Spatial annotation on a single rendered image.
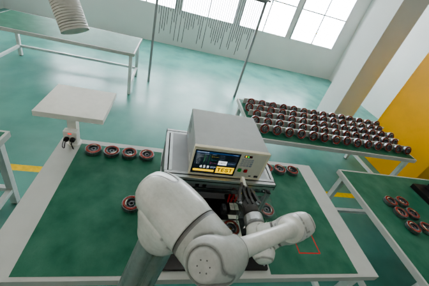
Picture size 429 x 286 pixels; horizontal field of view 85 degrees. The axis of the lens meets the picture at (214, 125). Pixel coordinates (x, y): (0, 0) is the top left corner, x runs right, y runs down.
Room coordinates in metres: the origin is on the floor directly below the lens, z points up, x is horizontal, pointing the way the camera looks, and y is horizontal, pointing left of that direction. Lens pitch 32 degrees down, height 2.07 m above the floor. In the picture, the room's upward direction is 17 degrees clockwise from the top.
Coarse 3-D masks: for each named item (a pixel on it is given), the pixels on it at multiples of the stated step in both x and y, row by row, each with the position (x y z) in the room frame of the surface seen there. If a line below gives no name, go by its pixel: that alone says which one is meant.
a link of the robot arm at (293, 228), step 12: (288, 216) 0.66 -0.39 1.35; (300, 216) 0.67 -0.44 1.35; (276, 228) 0.54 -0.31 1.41; (288, 228) 0.56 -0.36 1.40; (300, 228) 0.62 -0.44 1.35; (312, 228) 0.64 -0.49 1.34; (252, 240) 0.45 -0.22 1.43; (264, 240) 0.47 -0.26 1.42; (276, 240) 0.50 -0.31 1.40; (288, 240) 0.59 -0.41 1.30; (300, 240) 0.60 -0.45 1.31; (252, 252) 0.42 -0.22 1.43
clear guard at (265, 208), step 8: (232, 192) 0.97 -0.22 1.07; (256, 192) 1.03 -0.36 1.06; (264, 192) 1.05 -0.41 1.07; (264, 200) 0.98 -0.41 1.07; (240, 208) 0.88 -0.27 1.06; (264, 208) 0.93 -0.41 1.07; (272, 208) 0.94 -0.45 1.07; (240, 216) 0.82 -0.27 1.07; (264, 216) 0.87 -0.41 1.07; (272, 216) 0.89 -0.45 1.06; (240, 224) 0.80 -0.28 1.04; (240, 232) 0.77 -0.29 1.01
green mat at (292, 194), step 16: (288, 176) 1.66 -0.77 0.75; (272, 192) 1.40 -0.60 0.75; (288, 192) 1.46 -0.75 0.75; (304, 192) 1.51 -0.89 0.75; (288, 208) 1.28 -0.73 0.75; (304, 208) 1.33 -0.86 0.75; (320, 208) 1.39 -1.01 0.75; (320, 224) 1.23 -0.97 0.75; (304, 240) 1.05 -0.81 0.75; (320, 240) 1.09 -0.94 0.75; (336, 240) 1.13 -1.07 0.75; (288, 256) 0.90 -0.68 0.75; (304, 256) 0.93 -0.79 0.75; (320, 256) 0.97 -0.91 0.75; (336, 256) 1.00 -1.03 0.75; (272, 272) 0.77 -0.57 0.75; (288, 272) 0.80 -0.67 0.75; (304, 272) 0.83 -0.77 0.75; (320, 272) 0.86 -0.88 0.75; (336, 272) 0.89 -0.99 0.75; (352, 272) 0.92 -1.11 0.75
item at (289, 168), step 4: (268, 164) 1.69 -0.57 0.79; (276, 164) 1.73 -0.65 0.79; (272, 168) 1.66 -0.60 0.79; (276, 168) 1.68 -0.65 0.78; (280, 168) 1.70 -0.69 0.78; (284, 168) 1.71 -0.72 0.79; (288, 168) 1.73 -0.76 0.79; (292, 168) 1.76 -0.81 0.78; (276, 172) 1.64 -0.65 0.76; (280, 172) 1.64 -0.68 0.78; (284, 172) 1.65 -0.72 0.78; (288, 172) 1.69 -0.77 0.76; (292, 172) 1.68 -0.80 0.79; (296, 172) 1.70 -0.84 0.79
